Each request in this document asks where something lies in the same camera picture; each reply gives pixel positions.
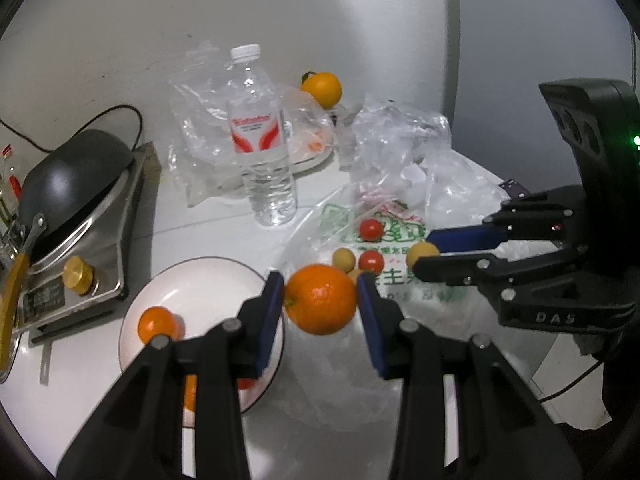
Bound small mandarin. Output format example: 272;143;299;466
182;374;201;413
137;306;182;346
283;263;358;337

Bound black wok with wooden handle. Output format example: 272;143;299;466
0;129;137;376

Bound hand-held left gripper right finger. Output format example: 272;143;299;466
356;272;583;480

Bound clear plastic water bottle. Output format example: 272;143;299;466
226;44;298;227

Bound green printed plastic bag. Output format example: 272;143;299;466
275;182;571;436

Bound purple packet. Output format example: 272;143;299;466
501;178;532;200

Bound white plate with dark rim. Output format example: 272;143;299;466
118;257;286;428

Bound crumpled clear plastic bag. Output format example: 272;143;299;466
332;94;506;241

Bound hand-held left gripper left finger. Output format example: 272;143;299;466
56;270;286;480

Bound large orange with stem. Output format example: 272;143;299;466
300;71;343;110

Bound black induction cooker cable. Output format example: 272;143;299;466
0;104;145;154

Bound steel induction cooker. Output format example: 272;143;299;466
15;141;153;345

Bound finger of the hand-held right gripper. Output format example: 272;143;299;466
414;245;591;321
426;185;588;253

